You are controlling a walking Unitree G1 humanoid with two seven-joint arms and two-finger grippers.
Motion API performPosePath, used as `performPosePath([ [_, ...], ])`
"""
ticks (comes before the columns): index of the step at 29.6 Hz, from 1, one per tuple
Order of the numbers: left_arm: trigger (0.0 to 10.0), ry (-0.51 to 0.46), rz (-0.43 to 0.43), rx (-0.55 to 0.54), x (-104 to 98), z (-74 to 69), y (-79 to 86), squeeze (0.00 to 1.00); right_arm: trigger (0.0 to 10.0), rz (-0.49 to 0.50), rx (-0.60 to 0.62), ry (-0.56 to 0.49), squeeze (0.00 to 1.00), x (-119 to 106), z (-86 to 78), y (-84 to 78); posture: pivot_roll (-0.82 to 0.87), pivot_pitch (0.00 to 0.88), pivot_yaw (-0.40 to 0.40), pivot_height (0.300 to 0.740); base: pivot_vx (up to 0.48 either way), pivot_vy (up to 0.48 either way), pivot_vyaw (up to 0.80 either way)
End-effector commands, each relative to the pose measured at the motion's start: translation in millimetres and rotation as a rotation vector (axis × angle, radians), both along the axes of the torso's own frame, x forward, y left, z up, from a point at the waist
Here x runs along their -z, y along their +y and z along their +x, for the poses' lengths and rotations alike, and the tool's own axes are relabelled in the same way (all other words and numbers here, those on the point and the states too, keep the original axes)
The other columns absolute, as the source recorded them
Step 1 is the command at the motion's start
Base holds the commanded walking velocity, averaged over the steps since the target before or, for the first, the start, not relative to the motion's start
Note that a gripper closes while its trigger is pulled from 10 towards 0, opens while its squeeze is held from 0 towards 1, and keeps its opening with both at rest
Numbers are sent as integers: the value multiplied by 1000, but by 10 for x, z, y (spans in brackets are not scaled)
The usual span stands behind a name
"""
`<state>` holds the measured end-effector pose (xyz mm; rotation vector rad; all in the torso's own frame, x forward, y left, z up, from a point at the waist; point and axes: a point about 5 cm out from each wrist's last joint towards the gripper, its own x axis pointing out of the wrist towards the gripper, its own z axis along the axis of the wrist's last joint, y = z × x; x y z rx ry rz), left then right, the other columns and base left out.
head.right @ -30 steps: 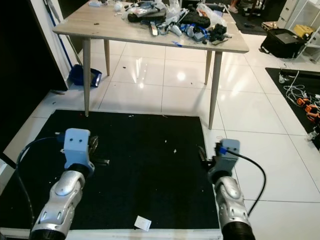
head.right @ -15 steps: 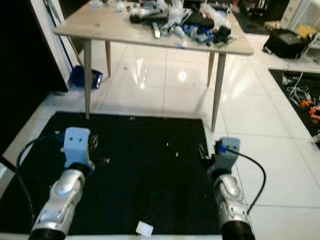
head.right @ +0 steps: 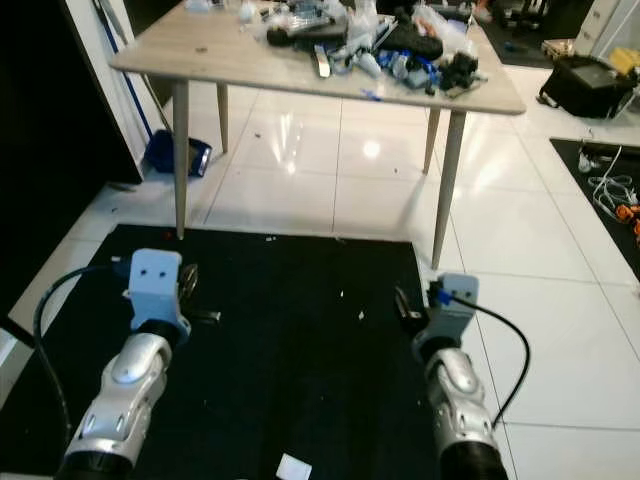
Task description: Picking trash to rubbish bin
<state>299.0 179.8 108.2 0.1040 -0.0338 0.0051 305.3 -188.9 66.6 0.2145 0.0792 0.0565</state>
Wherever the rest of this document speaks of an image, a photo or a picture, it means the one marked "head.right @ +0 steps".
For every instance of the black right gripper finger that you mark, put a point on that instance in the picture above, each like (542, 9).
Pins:
(411, 322)
(407, 300)

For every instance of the grey-blue wrist camera mount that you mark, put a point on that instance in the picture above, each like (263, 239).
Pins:
(452, 310)
(157, 280)

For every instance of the orange black tool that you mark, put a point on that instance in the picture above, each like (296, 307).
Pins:
(630, 212)

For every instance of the blue dustpan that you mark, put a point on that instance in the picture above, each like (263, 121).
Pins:
(180, 155)

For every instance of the grey-blue left wrist camera mount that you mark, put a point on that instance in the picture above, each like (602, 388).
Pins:
(157, 280)

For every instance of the black carry case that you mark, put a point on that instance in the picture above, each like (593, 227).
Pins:
(585, 85)

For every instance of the white cabinet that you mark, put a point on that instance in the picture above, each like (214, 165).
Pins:
(615, 25)

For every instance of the blue tape piece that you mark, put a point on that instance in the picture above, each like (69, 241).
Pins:
(370, 95)

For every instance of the large black floor carpet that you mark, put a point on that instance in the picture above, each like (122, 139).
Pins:
(310, 380)

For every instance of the light wooden table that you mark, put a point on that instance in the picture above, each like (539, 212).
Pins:
(210, 45)

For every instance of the black treaded shoe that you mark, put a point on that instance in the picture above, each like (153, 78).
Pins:
(410, 40)

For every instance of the red white flat packet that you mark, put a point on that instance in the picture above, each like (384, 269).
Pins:
(322, 62)

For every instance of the small black floor mat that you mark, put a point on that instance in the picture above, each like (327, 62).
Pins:
(575, 160)

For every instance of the grey-blue right wrist camera mount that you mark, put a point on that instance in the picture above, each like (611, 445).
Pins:
(452, 310)

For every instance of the black foam block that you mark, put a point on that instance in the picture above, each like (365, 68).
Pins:
(305, 32)

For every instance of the small wooden crate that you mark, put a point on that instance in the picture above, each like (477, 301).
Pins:
(558, 47)

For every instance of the white paper scrap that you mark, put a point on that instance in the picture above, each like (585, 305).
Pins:
(295, 467)

